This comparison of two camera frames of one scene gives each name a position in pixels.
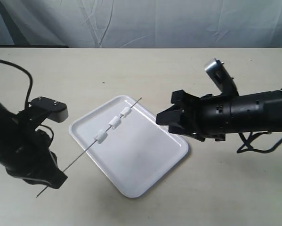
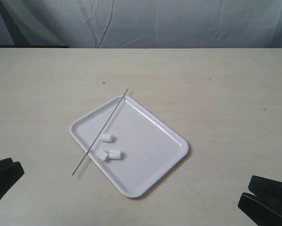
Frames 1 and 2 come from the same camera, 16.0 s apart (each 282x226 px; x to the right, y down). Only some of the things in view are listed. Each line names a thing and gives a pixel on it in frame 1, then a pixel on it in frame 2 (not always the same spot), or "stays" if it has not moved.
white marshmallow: (125, 112) → (107, 137)
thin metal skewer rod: (106, 129) → (88, 150)
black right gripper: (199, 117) → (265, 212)
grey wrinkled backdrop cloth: (142, 23) stays
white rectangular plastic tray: (137, 155) stays
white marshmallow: (100, 136) → (102, 155)
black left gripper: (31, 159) → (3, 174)
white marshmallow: (115, 122) → (114, 154)
